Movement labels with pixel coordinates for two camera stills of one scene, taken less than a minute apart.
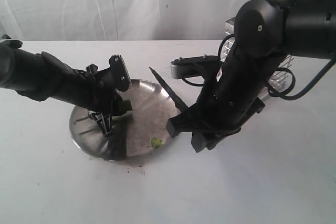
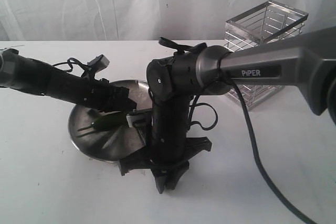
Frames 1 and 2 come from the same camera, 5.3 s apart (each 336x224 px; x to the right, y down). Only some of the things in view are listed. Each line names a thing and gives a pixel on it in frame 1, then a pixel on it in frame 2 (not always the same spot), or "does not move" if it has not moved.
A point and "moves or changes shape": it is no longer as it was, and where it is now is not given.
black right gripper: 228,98 -> 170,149
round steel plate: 136,132 does not move
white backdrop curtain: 129,6 does not move
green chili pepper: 124,105 moves or changes shape
